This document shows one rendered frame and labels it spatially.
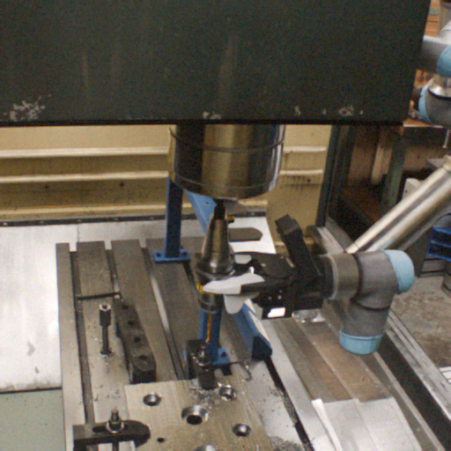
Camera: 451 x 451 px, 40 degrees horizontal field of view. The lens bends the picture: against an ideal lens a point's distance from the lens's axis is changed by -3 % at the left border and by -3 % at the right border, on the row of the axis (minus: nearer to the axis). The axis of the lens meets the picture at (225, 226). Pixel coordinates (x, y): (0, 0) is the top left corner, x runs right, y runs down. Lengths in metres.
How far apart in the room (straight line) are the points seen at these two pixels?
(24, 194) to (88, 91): 1.31
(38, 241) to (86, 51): 1.35
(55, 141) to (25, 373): 0.68
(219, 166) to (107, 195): 1.22
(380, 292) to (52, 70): 0.64
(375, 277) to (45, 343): 1.04
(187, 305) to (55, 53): 0.99
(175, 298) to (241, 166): 0.83
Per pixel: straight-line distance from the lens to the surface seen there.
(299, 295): 1.04
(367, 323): 1.10
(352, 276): 1.03
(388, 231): 1.20
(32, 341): 1.82
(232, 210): 1.33
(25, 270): 1.94
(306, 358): 1.72
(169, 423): 1.14
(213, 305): 0.99
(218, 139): 0.80
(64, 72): 0.70
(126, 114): 0.71
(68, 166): 1.96
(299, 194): 2.16
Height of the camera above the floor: 1.80
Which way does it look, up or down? 28 degrees down
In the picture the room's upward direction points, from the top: 5 degrees clockwise
